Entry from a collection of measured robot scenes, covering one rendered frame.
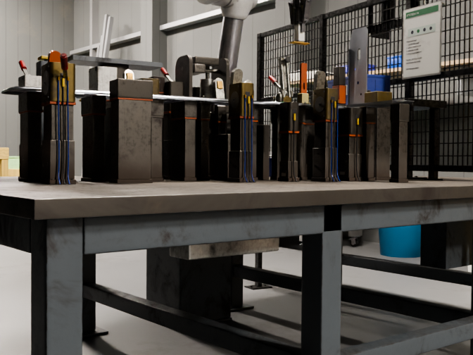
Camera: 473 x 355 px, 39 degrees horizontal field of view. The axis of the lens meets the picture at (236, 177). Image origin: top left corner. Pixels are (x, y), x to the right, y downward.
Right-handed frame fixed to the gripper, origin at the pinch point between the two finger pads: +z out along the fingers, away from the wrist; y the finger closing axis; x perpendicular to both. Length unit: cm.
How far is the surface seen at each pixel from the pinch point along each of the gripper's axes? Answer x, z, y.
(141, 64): -57, 14, -28
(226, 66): -25.2, 13.6, -15.1
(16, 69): 97, -94, -904
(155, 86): -57, 24, -13
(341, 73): 33.4, 12.2, -13.6
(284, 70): 4.2, 12.7, -15.8
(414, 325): 74, 129, -7
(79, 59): -81, 14, -29
